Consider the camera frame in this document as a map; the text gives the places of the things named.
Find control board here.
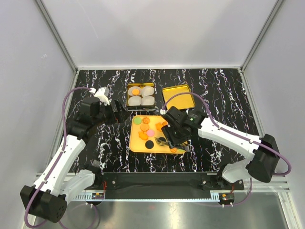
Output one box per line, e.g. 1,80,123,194
91,192,105,200
220,193,235,202

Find aluminium frame rail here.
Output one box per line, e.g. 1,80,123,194
35,173,291,193

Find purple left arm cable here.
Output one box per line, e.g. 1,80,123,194
21,85,101,229

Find gold tin lid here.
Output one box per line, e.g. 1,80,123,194
162,84,195,110

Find yellow plastic tray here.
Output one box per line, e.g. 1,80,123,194
129,115,185,154

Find left control board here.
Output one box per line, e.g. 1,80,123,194
91,192,105,200

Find orange swirl cookie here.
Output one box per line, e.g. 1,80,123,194
170,148,177,153
142,117,150,124

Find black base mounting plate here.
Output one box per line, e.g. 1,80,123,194
94,172,244,201

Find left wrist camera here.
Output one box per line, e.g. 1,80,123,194
94,87,110,105

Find metal tongs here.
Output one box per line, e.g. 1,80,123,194
154,137,189,153

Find dark cookie tin box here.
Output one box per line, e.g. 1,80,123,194
126,83,156,111

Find pink sandwich cookie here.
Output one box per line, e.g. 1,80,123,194
146,129,155,137

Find white paper cup liner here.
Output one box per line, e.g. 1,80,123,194
141,96,155,106
141,86,154,97
128,96,142,106
128,86,141,96

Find green sandwich cookie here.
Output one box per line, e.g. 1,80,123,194
133,117,142,125

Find orange cat cookie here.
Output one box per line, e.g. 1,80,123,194
155,123,163,132

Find right control board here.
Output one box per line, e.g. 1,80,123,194
220,193,235,202

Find orange round cookie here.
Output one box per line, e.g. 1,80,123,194
140,124,149,132
132,88,141,95

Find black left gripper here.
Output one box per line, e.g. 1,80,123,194
93,99,130,126

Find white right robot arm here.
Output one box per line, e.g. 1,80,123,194
161,106,279,189

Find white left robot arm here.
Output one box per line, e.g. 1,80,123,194
20,96,130,229

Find black sandwich cookie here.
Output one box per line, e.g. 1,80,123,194
156,137,166,146
145,140,154,149

